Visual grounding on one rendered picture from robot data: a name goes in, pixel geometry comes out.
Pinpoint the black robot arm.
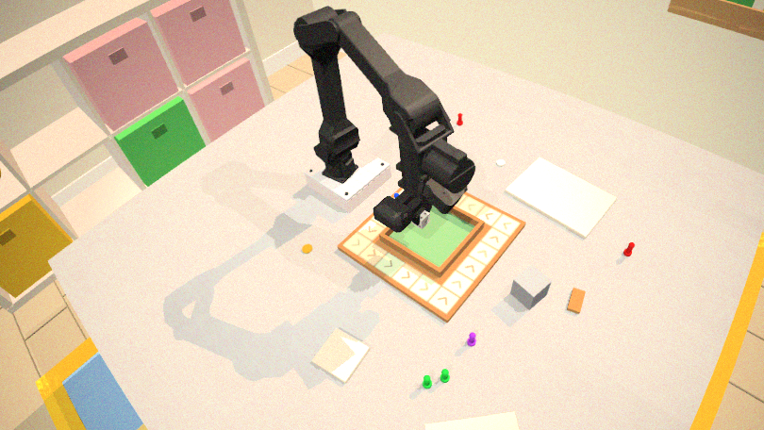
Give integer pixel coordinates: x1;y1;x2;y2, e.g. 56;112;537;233
293;6;476;214

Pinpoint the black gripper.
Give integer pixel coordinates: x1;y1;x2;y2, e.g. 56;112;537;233
373;161;433;233

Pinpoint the orange rectangular block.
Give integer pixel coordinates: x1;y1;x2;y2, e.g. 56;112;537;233
567;288;585;315

